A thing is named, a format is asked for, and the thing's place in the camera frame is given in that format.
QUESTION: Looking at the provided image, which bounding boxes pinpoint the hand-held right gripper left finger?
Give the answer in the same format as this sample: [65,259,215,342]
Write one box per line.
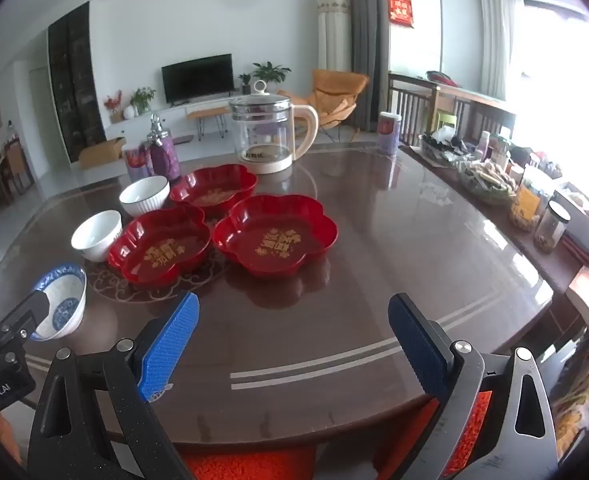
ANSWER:
[27,291,200,480]

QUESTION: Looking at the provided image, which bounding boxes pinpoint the dark red bag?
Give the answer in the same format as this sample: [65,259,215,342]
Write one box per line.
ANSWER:
[424,70,460,87]

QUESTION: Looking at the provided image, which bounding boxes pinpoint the white curtain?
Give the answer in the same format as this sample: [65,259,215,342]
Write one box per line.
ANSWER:
[478,0,525,103]

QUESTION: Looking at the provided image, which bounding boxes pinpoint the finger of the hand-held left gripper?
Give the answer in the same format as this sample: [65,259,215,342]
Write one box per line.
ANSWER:
[0,291,51,346]

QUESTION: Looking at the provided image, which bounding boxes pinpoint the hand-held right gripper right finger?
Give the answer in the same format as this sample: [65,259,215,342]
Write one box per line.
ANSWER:
[388,292,560,480]

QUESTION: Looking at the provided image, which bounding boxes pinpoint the bowl of snacks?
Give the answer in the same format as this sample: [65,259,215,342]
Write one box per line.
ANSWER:
[455,157,517,206]

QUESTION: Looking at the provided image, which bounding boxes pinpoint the grey curtain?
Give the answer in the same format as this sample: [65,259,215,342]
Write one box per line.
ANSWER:
[337,0,392,131]

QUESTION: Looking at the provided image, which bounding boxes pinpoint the wooden slatted bench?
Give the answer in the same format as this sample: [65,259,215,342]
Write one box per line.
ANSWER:
[388,72,517,148]

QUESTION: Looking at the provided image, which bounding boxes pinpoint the large green potted plant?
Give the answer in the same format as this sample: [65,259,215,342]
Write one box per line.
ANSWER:
[252,61,292,85]

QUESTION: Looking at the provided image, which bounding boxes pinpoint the red flower arrangement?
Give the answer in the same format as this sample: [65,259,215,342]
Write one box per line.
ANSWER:
[103,91,124,122]

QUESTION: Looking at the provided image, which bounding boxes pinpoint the glass jar with black lid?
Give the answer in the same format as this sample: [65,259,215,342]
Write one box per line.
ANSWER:
[533,200,571,253]

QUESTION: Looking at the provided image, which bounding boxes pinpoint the tan box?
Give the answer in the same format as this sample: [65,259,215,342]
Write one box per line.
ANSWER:
[78,137,126,170]

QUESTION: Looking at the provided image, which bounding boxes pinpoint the red flower-shaped plate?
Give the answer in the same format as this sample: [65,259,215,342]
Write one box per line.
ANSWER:
[213,194,338,279]
[169,163,258,218]
[107,203,212,289]

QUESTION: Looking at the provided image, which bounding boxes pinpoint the plain white bowl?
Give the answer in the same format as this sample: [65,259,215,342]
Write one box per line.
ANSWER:
[71,210,124,263]

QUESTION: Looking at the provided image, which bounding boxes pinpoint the small wooden bench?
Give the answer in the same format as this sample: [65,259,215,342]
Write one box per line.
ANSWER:
[187,106,232,141]

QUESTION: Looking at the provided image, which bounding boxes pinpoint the blue patterned bowl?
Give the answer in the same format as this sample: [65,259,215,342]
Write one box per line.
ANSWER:
[28,262,88,342]

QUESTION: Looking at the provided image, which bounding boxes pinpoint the standing air conditioner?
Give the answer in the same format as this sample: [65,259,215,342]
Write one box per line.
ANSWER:
[317,0,352,78]

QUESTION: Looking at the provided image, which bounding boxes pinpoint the red wall hanging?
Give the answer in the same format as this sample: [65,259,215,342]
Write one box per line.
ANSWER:
[387,0,415,28]

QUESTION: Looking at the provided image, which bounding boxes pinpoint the black television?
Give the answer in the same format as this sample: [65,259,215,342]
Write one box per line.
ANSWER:
[162,53,235,106]

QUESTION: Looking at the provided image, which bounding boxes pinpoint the glass electric kettle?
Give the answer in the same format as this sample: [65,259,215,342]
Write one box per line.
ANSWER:
[228,80,320,176]

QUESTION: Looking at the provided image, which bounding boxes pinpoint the jar with yellow label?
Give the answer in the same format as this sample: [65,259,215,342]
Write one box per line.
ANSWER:
[509,167,557,233]

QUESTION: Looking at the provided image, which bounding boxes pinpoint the dark tall cabinet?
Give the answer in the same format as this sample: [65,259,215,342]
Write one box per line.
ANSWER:
[48,1,108,163]

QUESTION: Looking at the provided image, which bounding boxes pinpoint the wooden chair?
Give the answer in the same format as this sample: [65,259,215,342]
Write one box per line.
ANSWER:
[0,137,35,196]

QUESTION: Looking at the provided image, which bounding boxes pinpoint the white television cabinet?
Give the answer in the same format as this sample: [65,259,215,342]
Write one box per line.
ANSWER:
[124,94,255,135]

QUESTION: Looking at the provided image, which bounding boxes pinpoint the black tray of small things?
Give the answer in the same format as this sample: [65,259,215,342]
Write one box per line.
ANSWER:
[417,127,480,166]

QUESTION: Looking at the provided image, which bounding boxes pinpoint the purple bottle with silver cap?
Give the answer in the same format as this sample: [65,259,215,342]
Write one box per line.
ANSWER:
[147,113,182,183]

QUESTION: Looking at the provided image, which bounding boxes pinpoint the orange fuzzy cloth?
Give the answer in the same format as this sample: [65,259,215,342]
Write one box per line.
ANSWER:
[179,390,492,480]

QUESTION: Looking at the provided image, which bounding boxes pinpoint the floral cushion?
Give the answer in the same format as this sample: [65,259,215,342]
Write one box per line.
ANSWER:
[549,305,589,441]

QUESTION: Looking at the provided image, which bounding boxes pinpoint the white ribbed bowl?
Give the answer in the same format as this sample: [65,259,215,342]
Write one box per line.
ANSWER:
[119,176,170,218]

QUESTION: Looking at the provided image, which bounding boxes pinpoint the orange lounge chair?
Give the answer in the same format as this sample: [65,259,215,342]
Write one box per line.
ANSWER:
[277,69,370,133]

